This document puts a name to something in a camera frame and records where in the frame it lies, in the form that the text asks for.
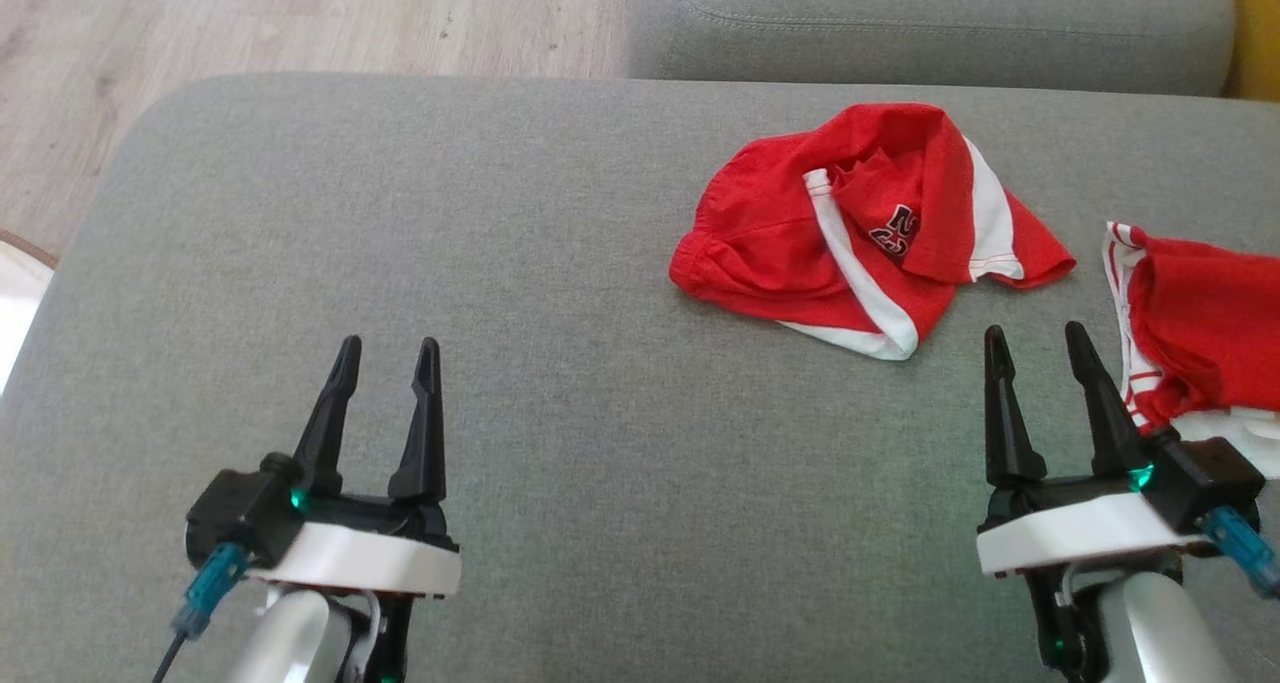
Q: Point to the red shorts white stripe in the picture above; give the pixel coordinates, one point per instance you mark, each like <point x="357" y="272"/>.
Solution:
<point x="760" y="233"/>

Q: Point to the yellow panel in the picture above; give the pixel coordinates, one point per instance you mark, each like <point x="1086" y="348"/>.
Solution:
<point x="1258" y="23"/>

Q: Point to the red jersey white sleeves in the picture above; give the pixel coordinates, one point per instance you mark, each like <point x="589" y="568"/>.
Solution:
<point x="1210" y="323"/>

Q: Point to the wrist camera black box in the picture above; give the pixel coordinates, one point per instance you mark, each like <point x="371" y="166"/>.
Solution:
<point x="1205" y="483"/>
<point x="240" y="508"/>

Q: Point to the grey sofa seat cushion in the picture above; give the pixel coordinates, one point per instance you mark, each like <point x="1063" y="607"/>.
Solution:
<point x="600" y="413"/>

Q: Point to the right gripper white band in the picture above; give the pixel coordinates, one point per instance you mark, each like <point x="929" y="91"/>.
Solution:
<point x="1070" y="533"/>

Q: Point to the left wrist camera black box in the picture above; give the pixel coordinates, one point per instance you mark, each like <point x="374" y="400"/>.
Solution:
<point x="240" y="508"/>

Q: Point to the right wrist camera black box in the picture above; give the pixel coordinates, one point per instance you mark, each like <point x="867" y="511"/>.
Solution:
<point x="1205" y="483"/>

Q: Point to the grey sofa cushion with seam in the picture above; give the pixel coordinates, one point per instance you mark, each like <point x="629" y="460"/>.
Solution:
<point x="900" y="43"/>

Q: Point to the white laundry basket brown rim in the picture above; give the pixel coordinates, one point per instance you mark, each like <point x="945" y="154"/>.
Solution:
<point x="15" y="303"/>

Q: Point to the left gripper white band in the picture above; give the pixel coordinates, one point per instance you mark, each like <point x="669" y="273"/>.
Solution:
<point x="370" y="563"/>

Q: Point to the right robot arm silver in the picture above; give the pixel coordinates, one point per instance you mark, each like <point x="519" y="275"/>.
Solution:
<point x="1160" y="633"/>

